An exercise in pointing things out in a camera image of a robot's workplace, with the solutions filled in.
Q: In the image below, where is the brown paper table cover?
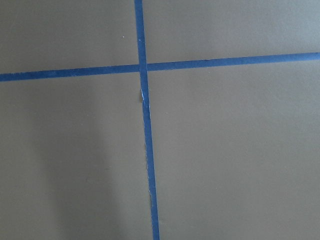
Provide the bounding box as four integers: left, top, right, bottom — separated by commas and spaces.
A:
0, 0, 320, 240

